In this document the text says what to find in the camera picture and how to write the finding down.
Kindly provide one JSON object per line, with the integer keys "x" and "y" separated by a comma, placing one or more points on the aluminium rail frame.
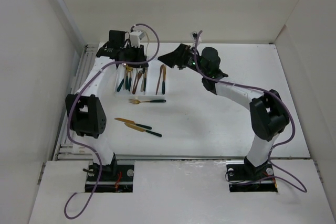
{"x": 79, "y": 74}

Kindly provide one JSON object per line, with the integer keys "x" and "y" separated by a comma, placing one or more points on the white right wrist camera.
{"x": 196, "y": 36}

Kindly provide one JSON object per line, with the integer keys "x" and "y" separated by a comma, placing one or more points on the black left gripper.
{"x": 139, "y": 51}

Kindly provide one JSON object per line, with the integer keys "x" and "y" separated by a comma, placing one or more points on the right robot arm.
{"x": 268, "y": 116}

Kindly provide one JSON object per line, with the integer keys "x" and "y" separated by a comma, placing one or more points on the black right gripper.
{"x": 178, "y": 56}

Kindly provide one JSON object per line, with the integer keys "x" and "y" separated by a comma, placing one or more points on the silver fork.
{"x": 142, "y": 86}

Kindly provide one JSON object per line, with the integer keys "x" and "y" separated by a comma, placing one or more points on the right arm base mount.
{"x": 241, "y": 181}

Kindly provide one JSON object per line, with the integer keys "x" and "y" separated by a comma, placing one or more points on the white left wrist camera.
{"x": 135, "y": 37}

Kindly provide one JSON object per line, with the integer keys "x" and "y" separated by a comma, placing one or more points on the white three-compartment cutlery tray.
{"x": 152, "y": 75}

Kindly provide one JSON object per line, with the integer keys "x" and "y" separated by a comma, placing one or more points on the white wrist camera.
{"x": 135, "y": 37}
{"x": 196, "y": 36}

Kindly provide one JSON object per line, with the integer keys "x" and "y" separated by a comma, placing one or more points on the gold spoon green handle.
{"x": 121, "y": 84}
{"x": 130, "y": 79}

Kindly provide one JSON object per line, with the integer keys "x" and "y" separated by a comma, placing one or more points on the rose gold knife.
{"x": 160, "y": 74}

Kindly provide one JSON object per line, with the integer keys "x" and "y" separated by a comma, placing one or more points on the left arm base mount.
{"x": 120, "y": 180}

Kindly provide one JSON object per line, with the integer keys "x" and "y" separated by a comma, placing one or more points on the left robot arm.
{"x": 87, "y": 119}

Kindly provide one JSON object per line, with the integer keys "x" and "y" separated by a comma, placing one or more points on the gold knife green handle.
{"x": 137, "y": 128}
{"x": 133, "y": 123}
{"x": 163, "y": 78}

